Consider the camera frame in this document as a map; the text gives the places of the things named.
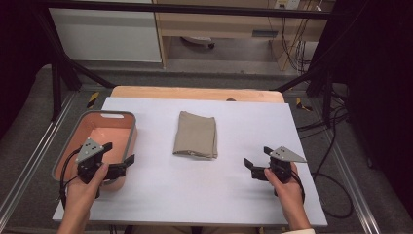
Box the hand-held gripper black cable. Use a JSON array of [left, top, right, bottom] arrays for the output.
[[58, 147, 83, 210], [290, 169, 307, 205]]

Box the white cabinet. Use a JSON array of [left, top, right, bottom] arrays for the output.
[[48, 7, 163, 63]]

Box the white power strip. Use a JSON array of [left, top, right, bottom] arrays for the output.
[[274, 0, 302, 11]]

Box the black metal frame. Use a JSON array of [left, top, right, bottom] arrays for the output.
[[30, 0, 335, 129]]

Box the right hand-held gripper black cable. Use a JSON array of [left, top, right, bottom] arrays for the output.
[[290, 169, 307, 205]]

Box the yellow black tape strip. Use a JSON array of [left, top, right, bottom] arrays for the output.
[[86, 91, 100, 109], [294, 97, 314, 112]]

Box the hanging black cable bundle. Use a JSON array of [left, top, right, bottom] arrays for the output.
[[280, 16, 314, 74]]

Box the black curtain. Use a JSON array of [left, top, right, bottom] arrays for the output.
[[310, 0, 413, 211], [0, 0, 55, 139]]

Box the beige cloth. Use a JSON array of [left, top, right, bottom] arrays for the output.
[[172, 110, 219, 161]]

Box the white board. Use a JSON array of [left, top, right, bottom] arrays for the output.
[[53, 97, 328, 228]]

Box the pink basket with grey rim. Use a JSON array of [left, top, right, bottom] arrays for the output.
[[51, 110, 138, 192]]

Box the aluminium rail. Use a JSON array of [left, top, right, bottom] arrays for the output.
[[324, 128, 382, 234], [0, 92, 78, 226]]

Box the left hand-held gripper black cable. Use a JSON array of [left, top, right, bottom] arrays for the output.
[[58, 147, 83, 210]]

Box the person's right hand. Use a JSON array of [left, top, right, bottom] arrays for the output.
[[263, 161, 306, 214]]

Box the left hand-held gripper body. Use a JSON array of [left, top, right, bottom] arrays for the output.
[[75, 137, 105, 185]]

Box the light wooden desk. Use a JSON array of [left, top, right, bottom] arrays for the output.
[[152, 0, 335, 71]]

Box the wooden table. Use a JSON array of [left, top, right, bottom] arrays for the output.
[[110, 85, 286, 104]]

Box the person's left hand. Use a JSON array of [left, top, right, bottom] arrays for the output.
[[63, 162, 110, 213]]

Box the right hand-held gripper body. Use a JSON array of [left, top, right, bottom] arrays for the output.
[[268, 145, 308, 185]]

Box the office chair base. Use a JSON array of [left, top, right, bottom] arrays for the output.
[[180, 35, 216, 50]]

